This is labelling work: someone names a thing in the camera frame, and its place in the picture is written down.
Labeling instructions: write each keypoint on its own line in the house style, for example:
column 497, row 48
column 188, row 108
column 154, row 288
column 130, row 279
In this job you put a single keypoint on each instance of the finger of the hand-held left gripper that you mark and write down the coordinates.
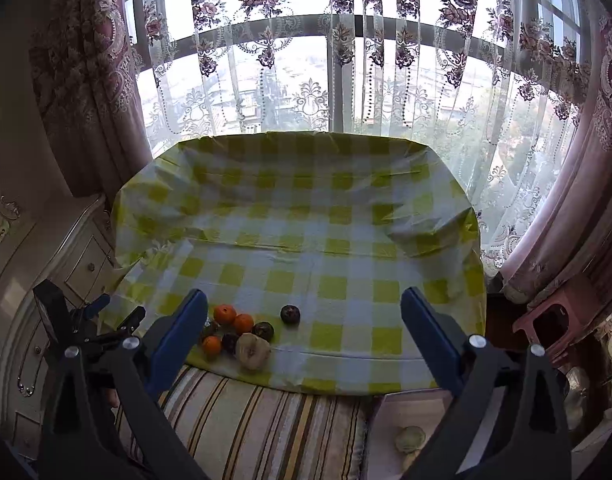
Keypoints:
column 128, row 322
column 97, row 305

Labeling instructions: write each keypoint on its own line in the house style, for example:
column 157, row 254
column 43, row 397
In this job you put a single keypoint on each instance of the pink patterned drape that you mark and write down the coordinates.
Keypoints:
column 86, row 85
column 575, row 200

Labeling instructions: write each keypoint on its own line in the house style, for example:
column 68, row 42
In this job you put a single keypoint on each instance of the grey window frame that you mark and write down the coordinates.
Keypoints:
column 158, row 0

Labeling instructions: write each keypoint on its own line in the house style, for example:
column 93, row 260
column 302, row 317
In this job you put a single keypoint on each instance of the dark mangosteen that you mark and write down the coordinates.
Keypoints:
column 229, row 342
column 290, row 314
column 263, row 330

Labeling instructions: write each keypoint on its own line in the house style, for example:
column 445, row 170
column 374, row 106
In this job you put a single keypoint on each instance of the pale yellow pear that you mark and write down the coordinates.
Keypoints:
column 253, row 351

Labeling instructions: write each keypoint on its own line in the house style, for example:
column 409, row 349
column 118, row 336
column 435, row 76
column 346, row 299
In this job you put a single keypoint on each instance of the small brown fruit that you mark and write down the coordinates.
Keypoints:
column 209, row 329

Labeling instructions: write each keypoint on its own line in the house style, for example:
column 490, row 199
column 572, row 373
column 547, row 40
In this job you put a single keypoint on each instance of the red plastic stool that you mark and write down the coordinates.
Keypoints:
column 555, row 312

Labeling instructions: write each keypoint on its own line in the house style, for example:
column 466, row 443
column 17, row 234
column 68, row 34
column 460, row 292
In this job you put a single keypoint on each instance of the yellow white checked tablecloth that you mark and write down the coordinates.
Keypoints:
column 311, row 240

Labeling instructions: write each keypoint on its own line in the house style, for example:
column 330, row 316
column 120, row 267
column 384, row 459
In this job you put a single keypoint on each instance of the cream cabinet with drawers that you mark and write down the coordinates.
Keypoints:
column 61, row 270

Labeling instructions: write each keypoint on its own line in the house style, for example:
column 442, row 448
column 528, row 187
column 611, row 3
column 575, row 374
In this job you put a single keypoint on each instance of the orange tangerine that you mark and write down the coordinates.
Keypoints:
column 211, row 346
column 244, row 323
column 225, row 314

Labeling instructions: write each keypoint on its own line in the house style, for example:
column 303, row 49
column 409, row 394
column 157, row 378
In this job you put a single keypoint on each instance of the sheer floral lace curtain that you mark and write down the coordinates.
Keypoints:
column 410, row 110

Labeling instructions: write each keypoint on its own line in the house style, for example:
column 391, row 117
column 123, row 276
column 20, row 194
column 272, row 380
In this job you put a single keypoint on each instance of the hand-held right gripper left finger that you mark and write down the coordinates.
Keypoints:
column 186, row 332

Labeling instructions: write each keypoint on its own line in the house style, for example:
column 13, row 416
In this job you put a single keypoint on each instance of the striped cushion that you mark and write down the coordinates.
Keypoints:
column 266, row 430

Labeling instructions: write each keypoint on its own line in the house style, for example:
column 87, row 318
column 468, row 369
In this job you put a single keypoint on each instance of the pale green round object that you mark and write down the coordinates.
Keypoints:
column 409, row 440

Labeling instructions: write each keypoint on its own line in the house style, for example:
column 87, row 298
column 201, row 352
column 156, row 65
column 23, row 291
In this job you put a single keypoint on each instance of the white cardboard box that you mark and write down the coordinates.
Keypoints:
column 385, row 425

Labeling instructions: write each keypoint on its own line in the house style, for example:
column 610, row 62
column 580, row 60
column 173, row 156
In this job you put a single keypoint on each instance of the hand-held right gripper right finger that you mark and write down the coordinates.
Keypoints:
column 430, row 332

